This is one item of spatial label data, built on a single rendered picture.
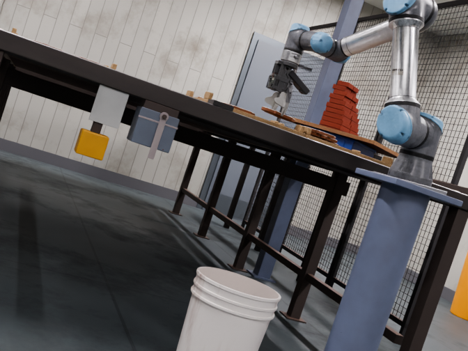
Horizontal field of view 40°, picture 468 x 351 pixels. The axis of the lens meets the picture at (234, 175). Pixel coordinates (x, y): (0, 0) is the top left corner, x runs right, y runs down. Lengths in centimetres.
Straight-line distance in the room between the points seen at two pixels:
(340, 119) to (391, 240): 133
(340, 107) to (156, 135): 150
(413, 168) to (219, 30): 563
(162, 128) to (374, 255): 82
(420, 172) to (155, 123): 90
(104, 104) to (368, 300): 108
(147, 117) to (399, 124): 81
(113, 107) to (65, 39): 521
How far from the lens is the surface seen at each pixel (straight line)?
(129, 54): 743
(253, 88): 773
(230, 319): 212
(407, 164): 226
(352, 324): 227
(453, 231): 276
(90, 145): 215
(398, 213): 223
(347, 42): 255
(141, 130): 217
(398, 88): 219
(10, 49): 215
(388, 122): 215
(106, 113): 218
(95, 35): 740
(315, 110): 454
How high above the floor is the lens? 79
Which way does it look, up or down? 2 degrees down
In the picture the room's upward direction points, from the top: 19 degrees clockwise
